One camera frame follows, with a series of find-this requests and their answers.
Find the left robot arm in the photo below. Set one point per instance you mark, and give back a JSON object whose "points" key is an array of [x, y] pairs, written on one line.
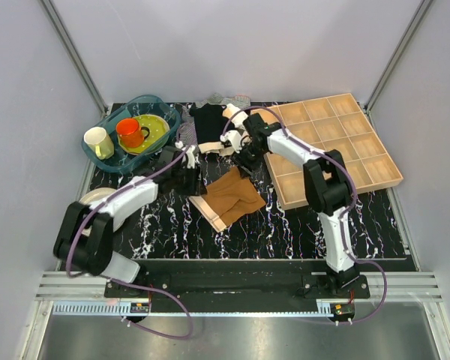
{"points": [[85, 238]]}

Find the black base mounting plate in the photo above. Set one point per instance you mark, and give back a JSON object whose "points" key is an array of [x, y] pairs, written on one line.
{"points": [[233, 286]]}

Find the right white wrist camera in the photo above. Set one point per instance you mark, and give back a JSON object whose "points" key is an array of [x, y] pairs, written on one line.
{"points": [[233, 137]]}

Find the striped grey underwear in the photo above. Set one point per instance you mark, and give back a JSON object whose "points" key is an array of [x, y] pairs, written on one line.
{"points": [[186, 131]]}

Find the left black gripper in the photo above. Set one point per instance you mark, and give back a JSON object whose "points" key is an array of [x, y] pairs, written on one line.
{"points": [[196, 187]]}

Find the orange mug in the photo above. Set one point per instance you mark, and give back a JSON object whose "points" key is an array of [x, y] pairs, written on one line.
{"points": [[131, 133]]}

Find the cream yellow mug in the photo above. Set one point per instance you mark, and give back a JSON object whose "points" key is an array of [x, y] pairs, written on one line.
{"points": [[99, 141]]}

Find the aluminium front rail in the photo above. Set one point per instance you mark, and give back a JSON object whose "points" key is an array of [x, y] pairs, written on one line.
{"points": [[89, 296]]}

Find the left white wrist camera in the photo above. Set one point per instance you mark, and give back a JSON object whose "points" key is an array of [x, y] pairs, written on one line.
{"points": [[188, 155]]}

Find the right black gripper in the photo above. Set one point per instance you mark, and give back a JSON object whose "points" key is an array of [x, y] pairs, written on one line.
{"points": [[246, 170]]}

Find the blue transparent plastic bin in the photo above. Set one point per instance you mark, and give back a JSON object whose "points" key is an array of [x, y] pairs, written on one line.
{"points": [[122, 162]]}

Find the cream white underwear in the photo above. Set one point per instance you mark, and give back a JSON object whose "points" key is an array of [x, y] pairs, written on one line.
{"points": [[230, 110]]}

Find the brown boxer underwear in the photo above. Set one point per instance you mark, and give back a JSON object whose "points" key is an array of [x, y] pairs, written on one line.
{"points": [[228, 199]]}

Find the yellow-green dotted plate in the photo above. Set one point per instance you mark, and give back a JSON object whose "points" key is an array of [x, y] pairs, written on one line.
{"points": [[158, 136]]}

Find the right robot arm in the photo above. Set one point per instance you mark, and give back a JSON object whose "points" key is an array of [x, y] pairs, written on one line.
{"points": [[328, 188]]}

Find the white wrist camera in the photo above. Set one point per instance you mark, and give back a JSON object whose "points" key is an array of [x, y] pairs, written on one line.
{"points": [[188, 155], [233, 137]]}

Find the wooden compartment tray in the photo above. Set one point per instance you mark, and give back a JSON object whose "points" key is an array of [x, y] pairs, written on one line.
{"points": [[338, 122]]}

